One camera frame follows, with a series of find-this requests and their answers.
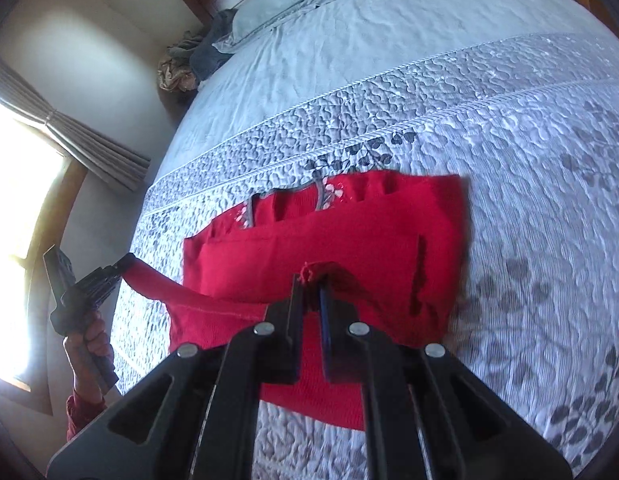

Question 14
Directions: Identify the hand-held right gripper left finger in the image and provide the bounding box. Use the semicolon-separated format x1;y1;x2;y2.
46;274;320;480

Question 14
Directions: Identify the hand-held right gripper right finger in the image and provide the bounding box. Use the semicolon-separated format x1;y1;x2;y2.
317;282;575;480

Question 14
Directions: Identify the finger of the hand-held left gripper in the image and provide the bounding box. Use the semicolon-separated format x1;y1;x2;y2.
92;253;137;292

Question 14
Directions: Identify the red knitted sweater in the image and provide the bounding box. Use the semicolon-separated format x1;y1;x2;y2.
120;170;473;432

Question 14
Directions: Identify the person's left forearm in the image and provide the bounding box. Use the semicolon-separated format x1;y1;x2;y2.
65;385;109;444

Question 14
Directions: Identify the person's left hand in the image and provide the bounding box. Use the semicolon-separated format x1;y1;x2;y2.
63;309;115;402

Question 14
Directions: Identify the wooden-framed window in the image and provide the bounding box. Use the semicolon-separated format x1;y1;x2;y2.
0;96;88;393

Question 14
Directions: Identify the grey pleated curtain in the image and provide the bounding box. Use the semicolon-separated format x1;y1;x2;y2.
0;54;151;192

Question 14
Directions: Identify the brown floral cloth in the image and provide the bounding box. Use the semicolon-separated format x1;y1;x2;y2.
158;55;200;94

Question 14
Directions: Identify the grey crumpled cloth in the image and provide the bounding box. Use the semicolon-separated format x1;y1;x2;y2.
166;30;206;59

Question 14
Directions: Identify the grey quilted leaf-print bedspread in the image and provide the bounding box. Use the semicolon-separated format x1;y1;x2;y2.
109;32;619;480

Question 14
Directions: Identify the dark blue garment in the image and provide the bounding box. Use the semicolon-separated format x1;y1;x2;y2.
189;9;238;84

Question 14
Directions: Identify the light blue bed sheet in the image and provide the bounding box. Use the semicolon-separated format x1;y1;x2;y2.
173;0;606;201

